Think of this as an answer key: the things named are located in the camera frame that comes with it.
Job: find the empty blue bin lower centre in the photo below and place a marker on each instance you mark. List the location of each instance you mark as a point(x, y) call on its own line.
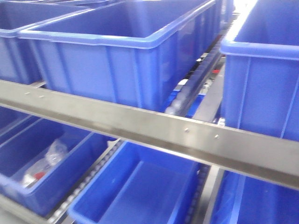
point(138, 185)

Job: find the grey right shelf rack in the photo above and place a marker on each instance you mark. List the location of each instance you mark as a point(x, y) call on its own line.
point(223, 148)

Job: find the clear plastic bag of parts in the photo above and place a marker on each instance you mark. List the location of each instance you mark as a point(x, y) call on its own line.
point(56, 152)

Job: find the blue bin lower right corner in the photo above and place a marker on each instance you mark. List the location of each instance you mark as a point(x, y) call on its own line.
point(246, 200)

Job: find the grey roller track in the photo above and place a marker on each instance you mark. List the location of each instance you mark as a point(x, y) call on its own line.
point(189, 92)

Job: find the blue bin upper right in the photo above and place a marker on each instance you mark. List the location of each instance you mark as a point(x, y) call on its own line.
point(261, 83)

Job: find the large blue bin upper shelf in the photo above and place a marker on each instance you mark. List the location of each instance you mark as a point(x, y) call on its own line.
point(133, 52)

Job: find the blue bin with plastic bags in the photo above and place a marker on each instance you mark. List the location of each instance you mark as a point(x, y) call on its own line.
point(31, 144)

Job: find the blue bin upper left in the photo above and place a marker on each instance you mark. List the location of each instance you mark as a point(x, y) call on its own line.
point(17, 62)

